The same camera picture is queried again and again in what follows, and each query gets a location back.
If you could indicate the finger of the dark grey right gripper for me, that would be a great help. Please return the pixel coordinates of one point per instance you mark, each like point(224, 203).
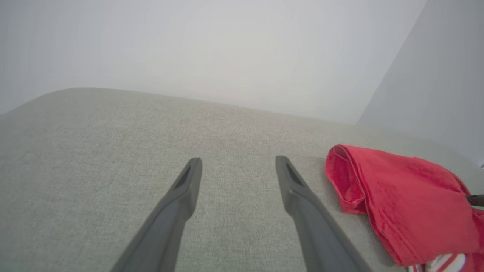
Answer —
point(476, 200)

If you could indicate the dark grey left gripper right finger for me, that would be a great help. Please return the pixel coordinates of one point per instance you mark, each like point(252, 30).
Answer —
point(317, 241)

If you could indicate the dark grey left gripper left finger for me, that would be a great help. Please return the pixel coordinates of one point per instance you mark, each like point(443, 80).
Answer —
point(166, 234)

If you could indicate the red garment with white stripes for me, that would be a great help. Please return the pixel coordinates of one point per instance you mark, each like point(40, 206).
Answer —
point(408, 196)

